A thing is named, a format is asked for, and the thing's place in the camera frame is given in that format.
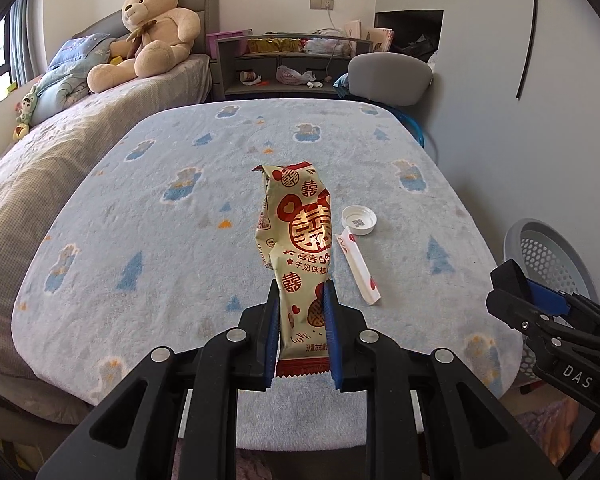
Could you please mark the small red white cup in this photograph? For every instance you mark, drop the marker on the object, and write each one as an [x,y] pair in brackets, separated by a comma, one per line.
[250,78]

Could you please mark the grey bedside shelf unit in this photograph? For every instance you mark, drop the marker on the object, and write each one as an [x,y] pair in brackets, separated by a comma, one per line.
[221,70]

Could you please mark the light blue printed blanket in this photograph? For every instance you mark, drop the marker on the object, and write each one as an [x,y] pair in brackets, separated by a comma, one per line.
[155,240]

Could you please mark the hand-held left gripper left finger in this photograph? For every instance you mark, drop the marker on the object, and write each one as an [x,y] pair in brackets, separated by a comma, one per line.
[272,340]

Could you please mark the gold foil snack packs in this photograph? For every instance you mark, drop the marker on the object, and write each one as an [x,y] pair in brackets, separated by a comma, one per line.
[272,45]

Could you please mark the grey curtain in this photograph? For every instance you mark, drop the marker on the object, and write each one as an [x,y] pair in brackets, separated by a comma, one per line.
[27,35]

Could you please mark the white bottle cap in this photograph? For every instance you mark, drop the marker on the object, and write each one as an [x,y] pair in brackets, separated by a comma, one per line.
[358,221]

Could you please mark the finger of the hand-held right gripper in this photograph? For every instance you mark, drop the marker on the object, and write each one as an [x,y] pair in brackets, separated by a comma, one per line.
[515,310]
[510,274]

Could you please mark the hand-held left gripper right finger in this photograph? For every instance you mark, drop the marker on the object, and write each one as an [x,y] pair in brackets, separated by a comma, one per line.
[330,340]

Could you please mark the translucent plastic bag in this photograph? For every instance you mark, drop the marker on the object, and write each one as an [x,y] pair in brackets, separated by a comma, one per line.
[330,44]

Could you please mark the small white red-heart sachet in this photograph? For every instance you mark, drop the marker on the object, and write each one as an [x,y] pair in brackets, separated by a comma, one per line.
[361,270]

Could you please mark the white wardrobe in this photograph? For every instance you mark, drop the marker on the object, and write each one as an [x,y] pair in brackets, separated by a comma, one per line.
[480,110]

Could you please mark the small green plush toy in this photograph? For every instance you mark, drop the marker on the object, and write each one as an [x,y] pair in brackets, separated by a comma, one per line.
[27,105]

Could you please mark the grey perforated plastic basket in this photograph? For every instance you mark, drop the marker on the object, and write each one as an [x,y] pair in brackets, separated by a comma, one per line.
[530,240]

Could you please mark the light blue quilt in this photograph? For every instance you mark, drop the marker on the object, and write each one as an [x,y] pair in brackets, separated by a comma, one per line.
[65,85]

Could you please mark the bed with beige sheet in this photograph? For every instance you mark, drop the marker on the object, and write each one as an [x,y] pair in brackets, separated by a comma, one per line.
[55,160]

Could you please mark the cream red-print snack wrapper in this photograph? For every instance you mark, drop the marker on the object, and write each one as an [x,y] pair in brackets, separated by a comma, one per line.
[300,220]

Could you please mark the pink white box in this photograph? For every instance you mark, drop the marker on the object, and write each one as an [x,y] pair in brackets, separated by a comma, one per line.
[380,37]

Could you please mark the grey upholstered chair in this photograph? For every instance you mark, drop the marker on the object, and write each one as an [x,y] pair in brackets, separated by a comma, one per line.
[390,77]

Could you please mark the pink storage box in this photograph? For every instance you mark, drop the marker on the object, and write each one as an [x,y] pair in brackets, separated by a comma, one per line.
[215,45]

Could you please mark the large beige teddy bear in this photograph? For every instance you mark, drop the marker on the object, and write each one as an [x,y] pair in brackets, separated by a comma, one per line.
[155,35]

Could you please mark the white plastic bag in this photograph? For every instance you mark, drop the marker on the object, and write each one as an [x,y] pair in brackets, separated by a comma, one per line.
[290,76]

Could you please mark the wall power outlet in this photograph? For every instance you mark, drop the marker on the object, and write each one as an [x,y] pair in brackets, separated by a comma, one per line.
[321,4]

